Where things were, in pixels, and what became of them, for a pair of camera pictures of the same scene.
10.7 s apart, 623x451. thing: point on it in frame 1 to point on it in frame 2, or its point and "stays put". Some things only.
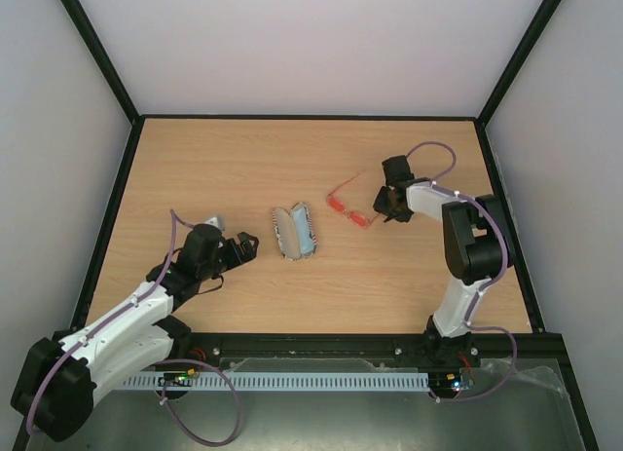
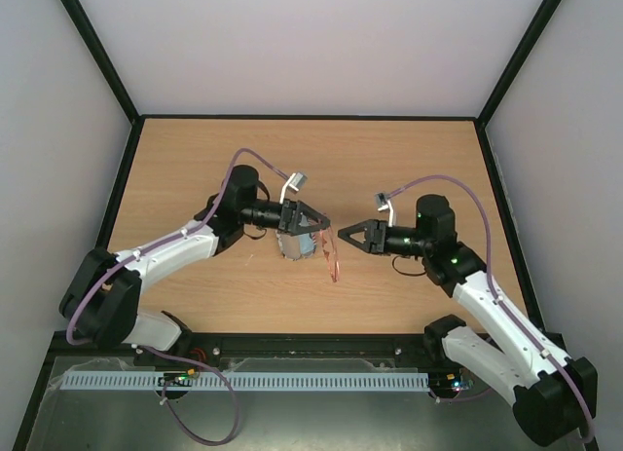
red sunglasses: x=354 y=217 to x=329 y=246
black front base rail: x=206 y=346 stays put
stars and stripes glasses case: x=286 y=232 stays put
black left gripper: x=238 y=258 to x=291 y=206
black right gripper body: x=390 y=198 to x=380 y=236
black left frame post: x=99 y=50 stays put
